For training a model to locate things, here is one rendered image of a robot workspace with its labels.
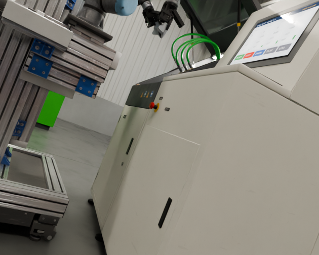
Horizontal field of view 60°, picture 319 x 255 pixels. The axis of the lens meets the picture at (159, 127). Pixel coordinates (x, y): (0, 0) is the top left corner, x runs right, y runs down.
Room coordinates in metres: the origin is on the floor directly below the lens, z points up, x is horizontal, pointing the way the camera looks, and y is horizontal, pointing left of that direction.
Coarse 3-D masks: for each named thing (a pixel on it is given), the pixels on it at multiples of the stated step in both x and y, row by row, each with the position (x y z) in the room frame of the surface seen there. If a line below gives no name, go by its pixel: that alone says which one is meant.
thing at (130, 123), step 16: (128, 112) 1.93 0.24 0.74; (144, 112) 1.56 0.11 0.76; (128, 128) 1.77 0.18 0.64; (112, 144) 2.01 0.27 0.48; (128, 144) 1.63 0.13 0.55; (112, 160) 1.83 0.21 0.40; (128, 160) 1.51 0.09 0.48; (96, 176) 2.11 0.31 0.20; (112, 176) 1.69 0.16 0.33; (96, 192) 1.92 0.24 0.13; (112, 192) 1.56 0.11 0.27
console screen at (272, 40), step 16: (272, 16) 1.34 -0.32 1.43; (288, 16) 1.21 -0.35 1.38; (304, 16) 1.10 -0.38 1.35; (256, 32) 1.38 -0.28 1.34; (272, 32) 1.24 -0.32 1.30; (288, 32) 1.13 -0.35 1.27; (304, 32) 1.03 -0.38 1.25; (240, 48) 1.43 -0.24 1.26; (256, 48) 1.28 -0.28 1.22; (272, 48) 1.16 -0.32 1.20; (288, 48) 1.06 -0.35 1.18; (256, 64) 1.19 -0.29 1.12; (272, 64) 1.09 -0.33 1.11
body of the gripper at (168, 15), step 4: (164, 4) 1.67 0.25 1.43; (168, 4) 1.66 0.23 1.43; (172, 4) 1.65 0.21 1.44; (164, 8) 1.67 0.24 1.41; (168, 8) 1.67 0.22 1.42; (172, 8) 1.67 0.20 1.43; (176, 8) 1.67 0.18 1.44; (160, 12) 1.69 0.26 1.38; (164, 12) 1.64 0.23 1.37; (168, 12) 1.65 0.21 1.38; (160, 16) 1.63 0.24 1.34; (164, 16) 1.65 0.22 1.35; (168, 16) 1.65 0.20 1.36; (172, 16) 1.65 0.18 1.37; (160, 20) 1.68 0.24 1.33; (164, 20) 1.65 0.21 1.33; (168, 20) 1.66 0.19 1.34; (172, 20) 1.66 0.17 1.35
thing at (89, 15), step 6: (84, 6) 1.33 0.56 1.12; (90, 6) 1.32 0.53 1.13; (84, 12) 1.32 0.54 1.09; (90, 12) 1.31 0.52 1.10; (96, 12) 1.32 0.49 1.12; (102, 12) 1.35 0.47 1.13; (84, 18) 1.30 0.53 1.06; (90, 18) 1.31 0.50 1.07; (96, 18) 1.32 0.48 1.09; (102, 18) 1.36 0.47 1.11; (96, 24) 1.32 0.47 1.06; (102, 24) 1.37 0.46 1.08; (102, 30) 1.37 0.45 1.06
